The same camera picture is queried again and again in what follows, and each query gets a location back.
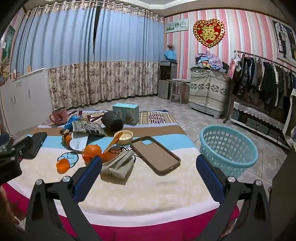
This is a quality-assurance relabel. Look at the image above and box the grey face mask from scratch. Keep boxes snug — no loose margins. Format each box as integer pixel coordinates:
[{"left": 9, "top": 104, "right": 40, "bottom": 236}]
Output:
[{"left": 100, "top": 146, "right": 139, "bottom": 180}]

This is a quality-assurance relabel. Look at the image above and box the white cabinet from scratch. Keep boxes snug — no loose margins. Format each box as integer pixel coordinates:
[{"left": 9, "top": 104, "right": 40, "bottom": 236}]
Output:
[{"left": 0, "top": 68, "right": 53, "bottom": 137}]

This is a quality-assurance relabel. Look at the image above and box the small metal table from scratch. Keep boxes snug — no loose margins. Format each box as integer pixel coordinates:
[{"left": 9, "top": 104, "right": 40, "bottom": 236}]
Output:
[{"left": 166, "top": 78, "right": 191, "bottom": 104}]

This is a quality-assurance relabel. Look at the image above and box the white lace cloth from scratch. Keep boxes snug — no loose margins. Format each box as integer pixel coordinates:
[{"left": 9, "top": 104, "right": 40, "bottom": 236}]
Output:
[{"left": 233, "top": 101, "right": 286, "bottom": 131}]

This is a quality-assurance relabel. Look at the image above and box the metal clothes rack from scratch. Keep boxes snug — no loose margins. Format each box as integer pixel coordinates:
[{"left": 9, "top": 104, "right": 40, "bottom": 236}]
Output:
[{"left": 223, "top": 50, "right": 296, "bottom": 124}]

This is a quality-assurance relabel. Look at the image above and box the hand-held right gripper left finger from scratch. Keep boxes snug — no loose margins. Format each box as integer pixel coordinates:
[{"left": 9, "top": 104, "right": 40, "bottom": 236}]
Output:
[{"left": 24, "top": 155, "right": 103, "bottom": 241}]

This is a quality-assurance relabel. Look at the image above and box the brown phone case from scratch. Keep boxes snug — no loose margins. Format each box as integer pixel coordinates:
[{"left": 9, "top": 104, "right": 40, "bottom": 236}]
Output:
[{"left": 130, "top": 136, "right": 181, "bottom": 176}]

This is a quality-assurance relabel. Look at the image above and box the wall calendar with clock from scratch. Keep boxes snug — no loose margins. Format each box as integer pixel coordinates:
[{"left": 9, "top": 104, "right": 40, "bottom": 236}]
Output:
[{"left": 166, "top": 19, "right": 189, "bottom": 34}]

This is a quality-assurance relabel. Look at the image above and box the small orange fruit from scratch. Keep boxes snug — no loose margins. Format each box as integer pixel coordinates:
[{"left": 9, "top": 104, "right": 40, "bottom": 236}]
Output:
[{"left": 56, "top": 159, "right": 71, "bottom": 174}]

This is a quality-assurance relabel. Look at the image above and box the pink hanging bag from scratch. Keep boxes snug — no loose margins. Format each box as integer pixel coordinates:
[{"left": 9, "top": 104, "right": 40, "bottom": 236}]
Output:
[{"left": 227, "top": 52, "right": 238, "bottom": 78}]

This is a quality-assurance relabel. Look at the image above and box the black phone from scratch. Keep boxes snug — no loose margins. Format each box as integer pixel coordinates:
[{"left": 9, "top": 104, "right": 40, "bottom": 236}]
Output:
[{"left": 22, "top": 132, "right": 48, "bottom": 159}]

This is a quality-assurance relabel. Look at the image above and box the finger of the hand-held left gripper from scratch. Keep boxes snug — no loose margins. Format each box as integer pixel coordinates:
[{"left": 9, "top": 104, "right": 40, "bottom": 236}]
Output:
[{"left": 10, "top": 136, "right": 34, "bottom": 155}]

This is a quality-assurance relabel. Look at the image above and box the teal plastic basket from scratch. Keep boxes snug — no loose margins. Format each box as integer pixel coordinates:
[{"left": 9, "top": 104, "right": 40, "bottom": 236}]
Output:
[{"left": 199, "top": 125, "right": 259, "bottom": 179}]

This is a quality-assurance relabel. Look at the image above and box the low dark cabinet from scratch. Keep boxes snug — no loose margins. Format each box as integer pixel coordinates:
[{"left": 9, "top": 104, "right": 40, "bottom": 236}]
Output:
[{"left": 230, "top": 101, "right": 292, "bottom": 149}]

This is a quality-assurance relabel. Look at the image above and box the green wall poster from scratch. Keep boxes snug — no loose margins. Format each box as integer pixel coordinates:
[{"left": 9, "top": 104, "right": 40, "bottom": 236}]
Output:
[{"left": 5, "top": 24, "right": 16, "bottom": 61}]

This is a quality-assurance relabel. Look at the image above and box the framed wall photo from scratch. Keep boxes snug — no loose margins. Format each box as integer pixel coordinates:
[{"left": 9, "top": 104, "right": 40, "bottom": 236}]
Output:
[{"left": 272, "top": 20, "right": 296, "bottom": 61}]

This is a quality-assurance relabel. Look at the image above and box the white paper tag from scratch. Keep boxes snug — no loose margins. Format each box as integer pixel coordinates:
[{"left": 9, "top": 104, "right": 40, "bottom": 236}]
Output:
[{"left": 69, "top": 133, "right": 90, "bottom": 152}]

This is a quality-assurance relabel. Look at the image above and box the blue floral curtain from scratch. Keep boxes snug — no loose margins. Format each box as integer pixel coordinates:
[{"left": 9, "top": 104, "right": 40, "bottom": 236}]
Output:
[
  {"left": 94, "top": 5, "right": 165, "bottom": 105},
  {"left": 14, "top": 2, "right": 98, "bottom": 110}
]

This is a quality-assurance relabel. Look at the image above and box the grey water dispenser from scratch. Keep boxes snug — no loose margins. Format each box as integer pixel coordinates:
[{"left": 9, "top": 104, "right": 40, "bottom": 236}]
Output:
[{"left": 158, "top": 61, "right": 178, "bottom": 100}]

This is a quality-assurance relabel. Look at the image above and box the cream round lid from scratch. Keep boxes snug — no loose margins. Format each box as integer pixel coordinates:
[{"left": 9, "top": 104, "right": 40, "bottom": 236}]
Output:
[{"left": 114, "top": 130, "right": 134, "bottom": 146}]

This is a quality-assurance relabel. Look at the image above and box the row of hanging clothes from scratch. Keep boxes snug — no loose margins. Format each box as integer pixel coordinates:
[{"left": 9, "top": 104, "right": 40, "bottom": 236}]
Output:
[{"left": 228, "top": 53, "right": 296, "bottom": 116}]

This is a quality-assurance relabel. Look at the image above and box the orange tangerine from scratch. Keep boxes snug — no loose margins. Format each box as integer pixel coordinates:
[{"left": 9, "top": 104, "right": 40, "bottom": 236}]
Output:
[{"left": 82, "top": 144, "right": 103, "bottom": 163}]

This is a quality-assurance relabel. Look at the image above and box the red heart wall decoration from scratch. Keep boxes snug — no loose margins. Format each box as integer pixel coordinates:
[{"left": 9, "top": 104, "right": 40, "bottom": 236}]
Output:
[{"left": 193, "top": 19, "right": 226, "bottom": 48}]

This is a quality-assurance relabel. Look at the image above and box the blue plastic bag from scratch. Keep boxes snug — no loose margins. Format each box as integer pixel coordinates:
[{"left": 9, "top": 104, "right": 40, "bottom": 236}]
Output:
[{"left": 64, "top": 115, "right": 82, "bottom": 131}]

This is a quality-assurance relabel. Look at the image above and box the blue cloth cover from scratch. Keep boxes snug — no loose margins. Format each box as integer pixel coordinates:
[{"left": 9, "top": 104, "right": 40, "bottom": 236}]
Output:
[{"left": 164, "top": 50, "right": 177, "bottom": 62}]

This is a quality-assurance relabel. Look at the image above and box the cabinet with patterned cloth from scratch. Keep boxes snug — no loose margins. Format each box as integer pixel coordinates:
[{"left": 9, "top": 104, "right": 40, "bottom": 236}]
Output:
[{"left": 188, "top": 68, "right": 232, "bottom": 119}]

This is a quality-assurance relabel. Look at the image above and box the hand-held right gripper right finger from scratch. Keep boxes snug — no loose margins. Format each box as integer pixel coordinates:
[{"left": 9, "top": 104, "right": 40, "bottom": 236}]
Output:
[{"left": 196, "top": 154, "right": 273, "bottom": 241}]

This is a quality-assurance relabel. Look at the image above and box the pile of folded clothes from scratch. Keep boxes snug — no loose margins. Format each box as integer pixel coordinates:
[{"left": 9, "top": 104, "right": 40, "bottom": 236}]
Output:
[{"left": 191, "top": 51, "right": 224, "bottom": 70}]

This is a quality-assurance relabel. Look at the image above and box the teal box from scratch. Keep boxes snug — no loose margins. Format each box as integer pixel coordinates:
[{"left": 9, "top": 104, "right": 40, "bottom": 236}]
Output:
[{"left": 112, "top": 103, "right": 140, "bottom": 126}]

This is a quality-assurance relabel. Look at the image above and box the dark ribbed pot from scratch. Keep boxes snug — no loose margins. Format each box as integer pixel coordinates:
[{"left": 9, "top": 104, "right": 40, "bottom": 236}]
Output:
[{"left": 101, "top": 111, "right": 124, "bottom": 133}]

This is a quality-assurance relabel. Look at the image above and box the pink mug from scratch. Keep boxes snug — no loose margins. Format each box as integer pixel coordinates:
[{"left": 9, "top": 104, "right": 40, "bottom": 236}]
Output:
[{"left": 49, "top": 107, "right": 69, "bottom": 126}]

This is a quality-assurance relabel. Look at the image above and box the colourful toy pile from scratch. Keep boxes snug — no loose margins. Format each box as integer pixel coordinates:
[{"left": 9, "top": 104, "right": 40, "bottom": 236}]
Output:
[{"left": 0, "top": 59, "right": 12, "bottom": 84}]

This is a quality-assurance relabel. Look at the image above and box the printed snack bag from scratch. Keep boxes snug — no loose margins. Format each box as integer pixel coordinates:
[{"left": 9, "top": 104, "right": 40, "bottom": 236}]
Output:
[{"left": 72, "top": 120, "right": 107, "bottom": 137}]

